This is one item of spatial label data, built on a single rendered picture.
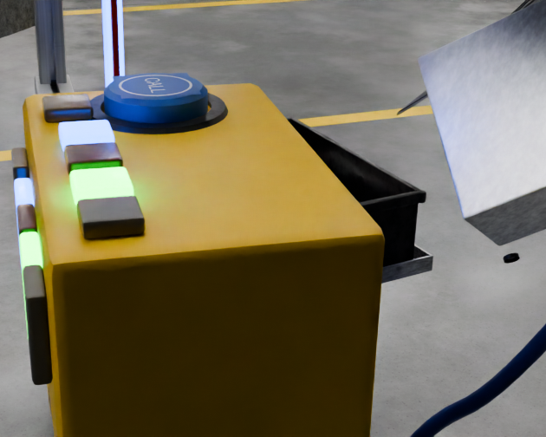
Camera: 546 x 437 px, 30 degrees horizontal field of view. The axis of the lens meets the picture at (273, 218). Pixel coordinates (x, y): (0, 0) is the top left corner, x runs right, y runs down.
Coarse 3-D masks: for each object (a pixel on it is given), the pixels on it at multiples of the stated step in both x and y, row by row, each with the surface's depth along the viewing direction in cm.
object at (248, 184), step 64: (128, 128) 38; (192, 128) 38; (256, 128) 38; (64, 192) 32; (192, 192) 32; (256, 192) 33; (320, 192) 33; (64, 256) 28; (128, 256) 28; (192, 256) 29; (256, 256) 29; (320, 256) 30; (64, 320) 29; (128, 320) 29; (192, 320) 30; (256, 320) 30; (320, 320) 31; (64, 384) 29; (128, 384) 30; (192, 384) 30; (256, 384) 31; (320, 384) 32
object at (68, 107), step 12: (48, 96) 39; (60, 96) 39; (72, 96) 39; (84, 96) 39; (48, 108) 38; (60, 108) 38; (72, 108) 38; (84, 108) 38; (48, 120) 38; (60, 120) 38; (72, 120) 38; (84, 120) 38
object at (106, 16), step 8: (104, 0) 62; (104, 8) 62; (104, 16) 63; (104, 24) 63; (104, 32) 64; (104, 40) 64; (104, 48) 64; (104, 56) 65; (112, 56) 63; (112, 64) 63; (112, 72) 63; (112, 80) 64
